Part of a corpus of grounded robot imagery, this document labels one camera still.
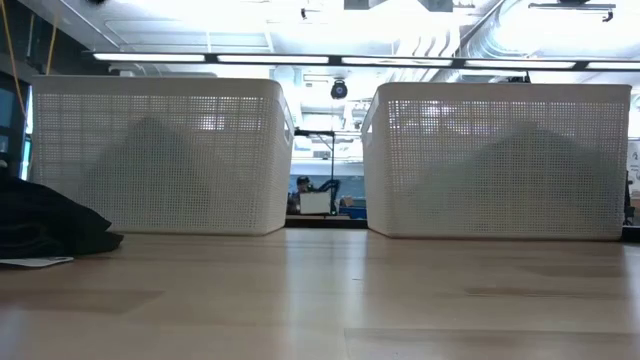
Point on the person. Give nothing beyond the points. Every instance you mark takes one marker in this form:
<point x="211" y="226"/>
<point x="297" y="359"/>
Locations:
<point x="301" y="186"/>

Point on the white box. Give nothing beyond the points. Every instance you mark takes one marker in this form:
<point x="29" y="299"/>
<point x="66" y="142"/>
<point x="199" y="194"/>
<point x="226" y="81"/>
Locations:
<point x="315" y="203"/>

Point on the black background stand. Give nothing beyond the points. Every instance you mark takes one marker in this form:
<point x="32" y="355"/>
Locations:
<point x="332" y="150"/>

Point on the blue bin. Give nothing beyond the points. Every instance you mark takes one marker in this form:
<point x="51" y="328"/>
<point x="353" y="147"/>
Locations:
<point x="359" y="212"/>

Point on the long ceiling light bar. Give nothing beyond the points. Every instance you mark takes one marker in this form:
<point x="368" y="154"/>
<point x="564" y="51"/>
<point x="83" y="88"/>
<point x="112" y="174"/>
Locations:
<point x="350" y="61"/>

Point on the white mesh laundry basket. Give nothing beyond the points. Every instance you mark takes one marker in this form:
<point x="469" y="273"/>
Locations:
<point x="495" y="165"/>
<point x="160" y="160"/>

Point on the black garment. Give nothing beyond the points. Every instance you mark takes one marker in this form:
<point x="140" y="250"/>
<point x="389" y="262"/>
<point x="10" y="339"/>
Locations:
<point x="45" y="220"/>

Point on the computer monitor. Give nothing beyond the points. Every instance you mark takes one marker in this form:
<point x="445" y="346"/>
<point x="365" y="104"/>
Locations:
<point x="10" y="130"/>

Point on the black hanging camera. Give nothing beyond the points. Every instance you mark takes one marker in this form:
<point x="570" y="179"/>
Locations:
<point x="339" y="90"/>

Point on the black background post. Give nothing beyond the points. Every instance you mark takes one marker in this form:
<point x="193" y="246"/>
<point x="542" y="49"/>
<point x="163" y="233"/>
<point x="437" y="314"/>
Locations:
<point x="629" y="200"/>

